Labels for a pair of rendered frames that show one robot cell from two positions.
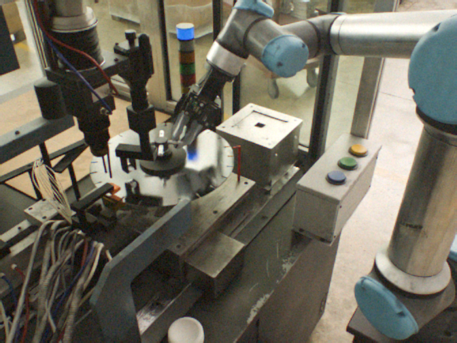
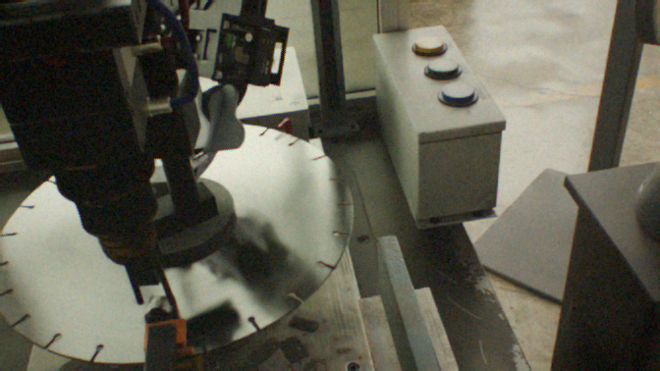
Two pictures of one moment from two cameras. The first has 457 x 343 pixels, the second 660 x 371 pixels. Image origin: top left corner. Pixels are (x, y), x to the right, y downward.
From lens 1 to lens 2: 53 cm
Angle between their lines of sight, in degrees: 32
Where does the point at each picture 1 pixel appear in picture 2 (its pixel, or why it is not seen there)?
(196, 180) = (297, 213)
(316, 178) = (433, 111)
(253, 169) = not seen: hidden behind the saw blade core
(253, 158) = not seen: hidden behind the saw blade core
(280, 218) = (384, 225)
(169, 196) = (294, 271)
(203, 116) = (261, 61)
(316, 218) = (466, 179)
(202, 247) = (371, 343)
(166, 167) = (215, 226)
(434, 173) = not seen: outside the picture
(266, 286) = (497, 335)
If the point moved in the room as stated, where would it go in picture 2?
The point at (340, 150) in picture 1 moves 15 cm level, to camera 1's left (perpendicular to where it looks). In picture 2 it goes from (406, 59) to (327, 102)
